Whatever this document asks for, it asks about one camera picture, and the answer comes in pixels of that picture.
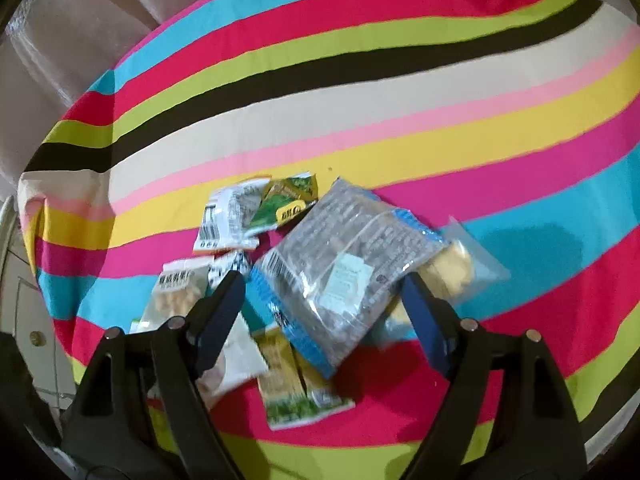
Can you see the rainbow striped cloth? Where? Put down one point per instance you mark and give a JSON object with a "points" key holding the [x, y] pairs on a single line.
{"points": [[519, 118]]}

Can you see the large grey blue snack bag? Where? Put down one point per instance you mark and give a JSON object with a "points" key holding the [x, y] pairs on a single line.
{"points": [[331, 278]]}

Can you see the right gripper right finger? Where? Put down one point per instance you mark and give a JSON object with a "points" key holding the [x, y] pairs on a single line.
{"points": [[536, 433]]}

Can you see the clear bag yellow snacks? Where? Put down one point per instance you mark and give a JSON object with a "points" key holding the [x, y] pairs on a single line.
{"points": [[458, 273]]}

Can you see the white barcode snack packet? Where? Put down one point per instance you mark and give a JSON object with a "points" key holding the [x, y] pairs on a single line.
{"points": [[226, 217]]}

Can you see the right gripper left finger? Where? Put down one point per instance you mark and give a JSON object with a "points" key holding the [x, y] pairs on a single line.
{"points": [[137, 413]]}

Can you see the white nut snack packet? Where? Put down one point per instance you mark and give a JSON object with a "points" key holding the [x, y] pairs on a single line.
{"points": [[178, 287]]}

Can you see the yellow green snack packet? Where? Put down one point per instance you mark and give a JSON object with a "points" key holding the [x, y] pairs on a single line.
{"points": [[293, 393]]}

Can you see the green pea snack packet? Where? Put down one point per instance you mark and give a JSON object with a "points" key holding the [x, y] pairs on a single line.
{"points": [[282, 201]]}

